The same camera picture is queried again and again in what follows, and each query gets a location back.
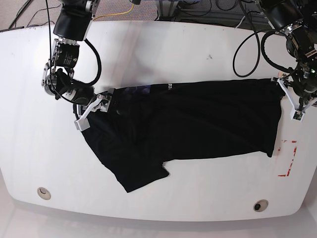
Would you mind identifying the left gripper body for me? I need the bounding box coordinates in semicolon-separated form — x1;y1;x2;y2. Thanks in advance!
271;77;317;117

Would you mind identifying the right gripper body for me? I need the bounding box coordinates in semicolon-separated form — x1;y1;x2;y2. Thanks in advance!
74;88;115;124

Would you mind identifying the black t-shirt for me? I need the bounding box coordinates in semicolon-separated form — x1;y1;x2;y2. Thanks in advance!
82;78;285;192

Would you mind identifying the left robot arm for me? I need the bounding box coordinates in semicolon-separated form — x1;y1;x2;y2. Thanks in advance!
255;0;317;121

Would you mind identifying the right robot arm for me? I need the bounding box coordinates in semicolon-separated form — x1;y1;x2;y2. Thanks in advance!
41;0;113;131

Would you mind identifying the red tape rectangle marking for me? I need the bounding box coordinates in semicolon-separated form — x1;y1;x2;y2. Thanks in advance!
275;140;298;178

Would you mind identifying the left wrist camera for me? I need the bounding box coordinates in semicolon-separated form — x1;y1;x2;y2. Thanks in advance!
290;110;305;122

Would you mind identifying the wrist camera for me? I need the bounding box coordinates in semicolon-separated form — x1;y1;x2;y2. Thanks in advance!
74;118;90;131
290;110;305;122

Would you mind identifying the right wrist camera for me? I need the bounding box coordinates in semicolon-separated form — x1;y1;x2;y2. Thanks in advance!
74;118;90;131

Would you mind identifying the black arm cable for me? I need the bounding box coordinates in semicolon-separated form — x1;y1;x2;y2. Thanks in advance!
232;0;275;78

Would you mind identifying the yellow cable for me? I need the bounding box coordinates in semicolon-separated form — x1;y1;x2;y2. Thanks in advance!
95;2;136;20

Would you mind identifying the right table cable grommet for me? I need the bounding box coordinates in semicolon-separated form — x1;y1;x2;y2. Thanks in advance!
253;199;268;212

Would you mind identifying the table cable grommet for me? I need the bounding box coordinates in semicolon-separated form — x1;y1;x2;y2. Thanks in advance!
253;199;268;212
37;187;52;200

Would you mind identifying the left table cable grommet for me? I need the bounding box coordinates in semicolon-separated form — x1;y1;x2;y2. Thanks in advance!
37;187;52;200

